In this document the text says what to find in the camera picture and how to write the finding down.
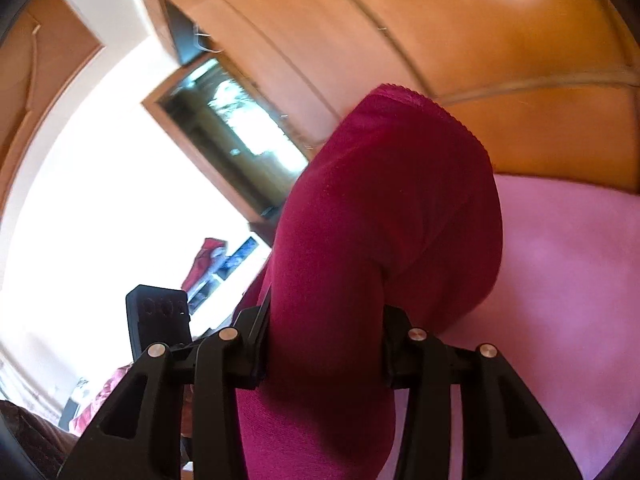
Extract maroon pants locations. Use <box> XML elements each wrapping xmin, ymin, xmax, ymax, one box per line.
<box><xmin>232</xmin><ymin>82</ymin><xmax>503</xmax><ymax>480</ymax></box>

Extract red hanging cloth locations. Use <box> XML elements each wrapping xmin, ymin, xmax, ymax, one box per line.
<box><xmin>180</xmin><ymin>237</ymin><xmax>228</xmax><ymax>295</ymax></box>

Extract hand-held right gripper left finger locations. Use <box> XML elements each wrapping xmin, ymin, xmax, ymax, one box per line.
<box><xmin>57</xmin><ymin>292</ymin><xmax>273</xmax><ymax>480</ymax></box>

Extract wooden door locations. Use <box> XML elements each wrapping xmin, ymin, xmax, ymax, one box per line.
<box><xmin>0</xmin><ymin>0</ymin><xmax>107</xmax><ymax>216</ymax></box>

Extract wooden framed window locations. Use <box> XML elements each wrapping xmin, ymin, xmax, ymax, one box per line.
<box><xmin>142</xmin><ymin>55</ymin><xmax>311</xmax><ymax>223</ymax></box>

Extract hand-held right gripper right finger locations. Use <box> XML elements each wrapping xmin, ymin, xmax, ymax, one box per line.
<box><xmin>382</xmin><ymin>305</ymin><xmax>583</xmax><ymax>480</ymax></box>

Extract wooden headboard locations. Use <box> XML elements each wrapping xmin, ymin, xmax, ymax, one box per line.
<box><xmin>130</xmin><ymin>0</ymin><xmax>640</xmax><ymax>186</ymax></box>

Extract pink blanket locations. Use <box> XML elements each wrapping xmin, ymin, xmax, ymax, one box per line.
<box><xmin>377</xmin><ymin>172</ymin><xmax>640</xmax><ymax>480</ymax></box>

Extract dark brown cushion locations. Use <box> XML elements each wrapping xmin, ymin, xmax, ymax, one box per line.
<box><xmin>0</xmin><ymin>400</ymin><xmax>80</xmax><ymax>480</ymax></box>

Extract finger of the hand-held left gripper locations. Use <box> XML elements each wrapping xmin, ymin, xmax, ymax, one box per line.
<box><xmin>125</xmin><ymin>285</ymin><xmax>192</xmax><ymax>361</ymax></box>

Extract pink patterned cloth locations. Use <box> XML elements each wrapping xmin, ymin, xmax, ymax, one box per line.
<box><xmin>64</xmin><ymin>364</ymin><xmax>133</xmax><ymax>436</ymax></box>

